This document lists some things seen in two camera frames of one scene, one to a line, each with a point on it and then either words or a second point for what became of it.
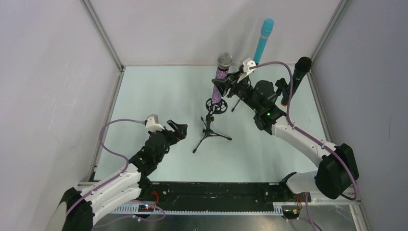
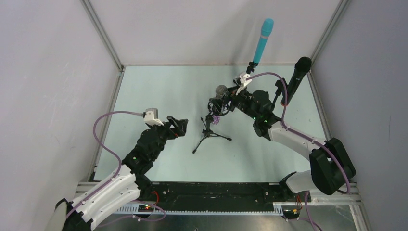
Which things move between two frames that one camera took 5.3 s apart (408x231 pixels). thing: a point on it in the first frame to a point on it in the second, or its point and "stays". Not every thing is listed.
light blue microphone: (267, 26) stays
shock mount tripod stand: (217, 108) stays
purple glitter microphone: (224, 61) to (221, 91)
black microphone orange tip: (301, 68) stays
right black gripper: (229, 87) to (230, 102)
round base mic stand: (281, 84) stays
